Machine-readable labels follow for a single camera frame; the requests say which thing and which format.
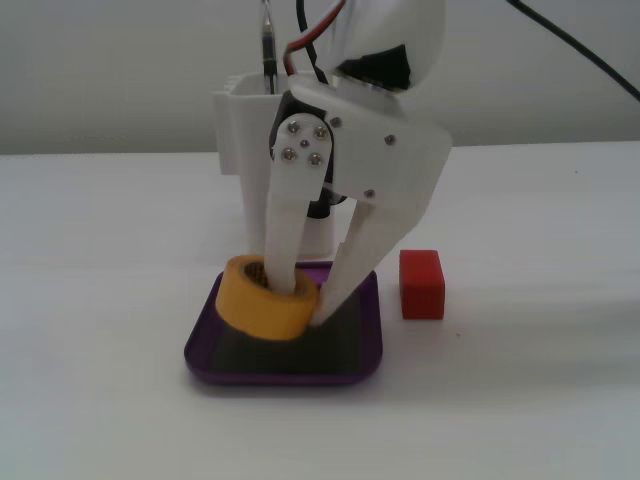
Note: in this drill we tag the white plastic box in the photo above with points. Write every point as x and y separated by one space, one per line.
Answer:
245 150

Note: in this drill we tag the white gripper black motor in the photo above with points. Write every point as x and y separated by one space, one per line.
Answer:
387 150

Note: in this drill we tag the red rectangular block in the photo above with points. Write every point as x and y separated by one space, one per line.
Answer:
422 290

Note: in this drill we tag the black clear ballpoint pen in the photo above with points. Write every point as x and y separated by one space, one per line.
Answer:
268 50

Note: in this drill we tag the yellow tape roll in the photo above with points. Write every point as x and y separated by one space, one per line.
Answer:
260 312

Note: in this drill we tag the purple metal tray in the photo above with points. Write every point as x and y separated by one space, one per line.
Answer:
300 365

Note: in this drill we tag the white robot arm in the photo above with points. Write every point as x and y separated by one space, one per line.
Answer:
390 25

